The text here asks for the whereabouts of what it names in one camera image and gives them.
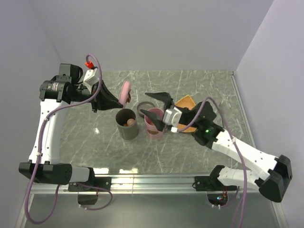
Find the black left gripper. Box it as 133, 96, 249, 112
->
72, 79, 124, 113

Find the grey lid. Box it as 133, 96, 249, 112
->
136, 101, 155, 118

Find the pink lid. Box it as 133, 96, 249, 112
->
119, 81, 131, 107

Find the pink egg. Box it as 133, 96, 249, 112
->
127, 118, 135, 126

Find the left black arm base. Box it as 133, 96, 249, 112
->
67, 177, 113, 211

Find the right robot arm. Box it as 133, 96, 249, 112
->
142, 92, 293, 202

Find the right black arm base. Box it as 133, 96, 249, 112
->
192, 176, 239, 209

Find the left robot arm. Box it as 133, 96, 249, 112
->
19, 62, 131, 191

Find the pink cylindrical container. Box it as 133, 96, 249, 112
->
144, 107, 163, 140

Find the woven bamboo basket tray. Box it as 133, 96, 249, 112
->
175, 95, 196, 133

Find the grey cylindrical container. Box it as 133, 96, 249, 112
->
115, 108, 139, 140

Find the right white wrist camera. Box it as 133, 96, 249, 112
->
170, 127, 178, 133

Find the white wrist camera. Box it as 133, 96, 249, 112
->
170, 127, 178, 133
83, 67, 99, 93

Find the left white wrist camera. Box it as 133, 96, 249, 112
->
83, 67, 99, 93

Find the aluminium mounting rail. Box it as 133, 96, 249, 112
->
25, 172, 278, 195

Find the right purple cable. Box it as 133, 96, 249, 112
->
187, 96, 249, 228

